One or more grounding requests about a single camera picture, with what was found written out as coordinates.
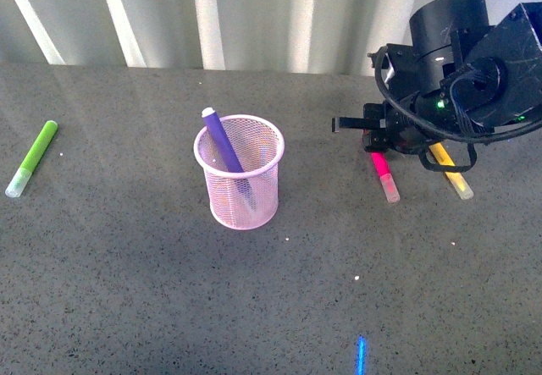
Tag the green marker pen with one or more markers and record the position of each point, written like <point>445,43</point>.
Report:
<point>24,172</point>

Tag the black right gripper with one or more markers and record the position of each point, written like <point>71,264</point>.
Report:
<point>398,132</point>

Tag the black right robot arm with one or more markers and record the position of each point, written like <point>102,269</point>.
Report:
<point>460,79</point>

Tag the pink mesh pen cup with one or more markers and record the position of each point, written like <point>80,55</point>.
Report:
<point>259,145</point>

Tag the purple marker pen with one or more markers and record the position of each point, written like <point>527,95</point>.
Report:
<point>227,152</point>

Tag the white pleated curtain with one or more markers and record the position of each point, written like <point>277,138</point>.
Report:
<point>298,36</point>

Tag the pink marker pen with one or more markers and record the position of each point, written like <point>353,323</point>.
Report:
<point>385,177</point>

